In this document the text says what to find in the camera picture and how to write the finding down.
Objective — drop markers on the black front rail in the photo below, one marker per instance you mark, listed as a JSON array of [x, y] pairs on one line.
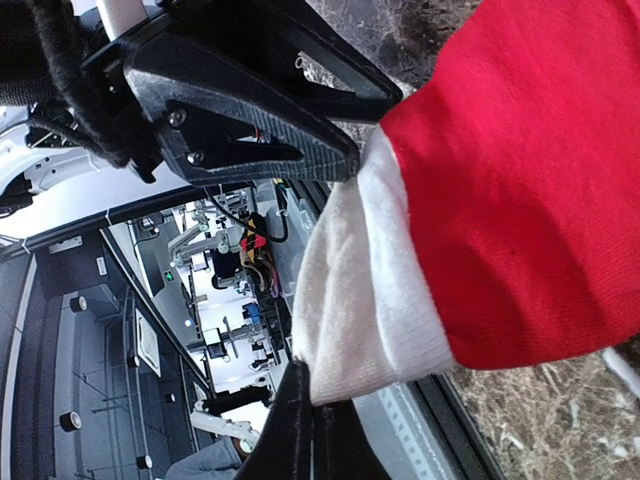
[[457, 436]]

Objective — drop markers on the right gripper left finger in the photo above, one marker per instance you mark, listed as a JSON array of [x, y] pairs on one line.
[[283, 451]]

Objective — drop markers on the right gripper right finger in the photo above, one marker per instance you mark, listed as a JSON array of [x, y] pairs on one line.
[[341, 448]]

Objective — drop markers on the person in background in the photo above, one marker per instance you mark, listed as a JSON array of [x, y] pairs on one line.
[[219, 461]]

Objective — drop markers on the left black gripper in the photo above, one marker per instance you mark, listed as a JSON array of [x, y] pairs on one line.
[[41, 54]]

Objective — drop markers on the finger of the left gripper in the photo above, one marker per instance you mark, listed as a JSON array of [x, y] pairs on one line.
[[215, 121], [291, 47]]

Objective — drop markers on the red and beige sock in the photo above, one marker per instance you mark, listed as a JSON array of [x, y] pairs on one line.
[[494, 223]]

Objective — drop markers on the white slotted cable duct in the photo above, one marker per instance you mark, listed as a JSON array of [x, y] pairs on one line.
[[397, 434]]

